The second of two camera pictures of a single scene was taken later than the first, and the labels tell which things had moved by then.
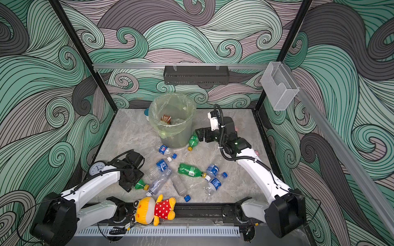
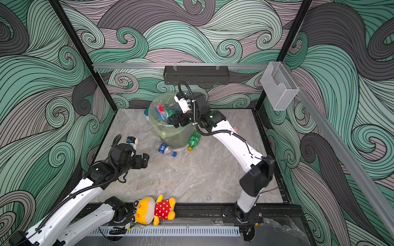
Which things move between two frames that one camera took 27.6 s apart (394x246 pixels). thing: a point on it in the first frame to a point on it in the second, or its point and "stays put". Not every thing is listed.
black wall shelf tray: x=196 y=75 stays put
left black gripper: x=129 y=186 to x=139 y=164
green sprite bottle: x=193 y=141 stays put
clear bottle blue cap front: x=176 y=182 to x=161 y=111
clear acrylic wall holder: x=279 y=85 stays put
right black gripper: x=208 y=129 to x=178 y=120
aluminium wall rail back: x=108 y=66 stays put
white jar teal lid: x=146 y=113 stays put
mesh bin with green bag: x=170 y=113 stays put
